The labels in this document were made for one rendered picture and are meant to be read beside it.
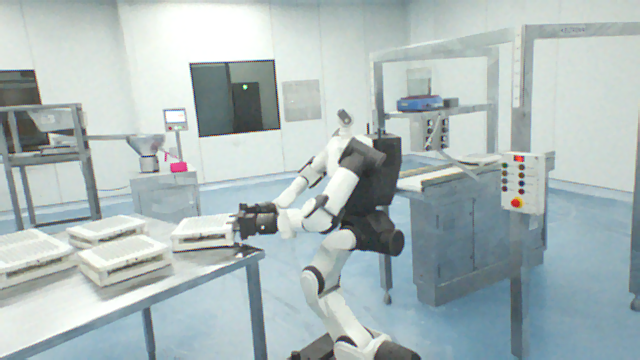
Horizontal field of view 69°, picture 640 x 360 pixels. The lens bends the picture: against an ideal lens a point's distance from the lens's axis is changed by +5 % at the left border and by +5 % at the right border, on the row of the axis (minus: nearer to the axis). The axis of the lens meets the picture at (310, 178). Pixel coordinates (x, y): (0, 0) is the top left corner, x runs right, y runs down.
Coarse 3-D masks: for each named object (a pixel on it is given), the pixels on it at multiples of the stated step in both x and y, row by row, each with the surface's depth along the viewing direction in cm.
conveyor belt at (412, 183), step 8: (448, 168) 319; (456, 168) 317; (496, 168) 307; (416, 176) 301; (424, 176) 299; (432, 176) 298; (464, 176) 292; (400, 184) 287; (408, 184) 282; (416, 184) 278; (432, 184) 278; (416, 192) 277; (424, 192) 275
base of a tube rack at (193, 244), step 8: (232, 232) 192; (192, 240) 187; (200, 240) 186; (208, 240) 185; (216, 240) 184; (224, 240) 184; (232, 240) 184; (176, 248) 183; (184, 248) 184; (192, 248) 184; (200, 248) 184
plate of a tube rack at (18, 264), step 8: (48, 240) 189; (56, 240) 188; (64, 248) 177; (72, 248) 176; (40, 256) 170; (48, 256) 170; (56, 256) 172; (0, 264) 165; (8, 264) 164; (16, 264) 164; (24, 264) 165; (32, 264) 167; (0, 272) 161
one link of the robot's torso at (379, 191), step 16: (368, 128) 202; (336, 144) 180; (368, 144) 178; (384, 144) 181; (400, 144) 182; (336, 160) 179; (400, 160) 183; (384, 176) 184; (352, 192) 183; (368, 192) 184; (384, 192) 185; (352, 208) 187; (368, 208) 187
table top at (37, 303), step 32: (160, 224) 226; (192, 256) 177; (224, 256) 174; (256, 256) 175; (32, 288) 159; (64, 288) 157; (96, 288) 154; (128, 288) 152; (160, 288) 149; (192, 288) 156; (0, 320) 138; (32, 320) 136; (64, 320) 134; (96, 320) 134; (0, 352) 120; (32, 352) 123
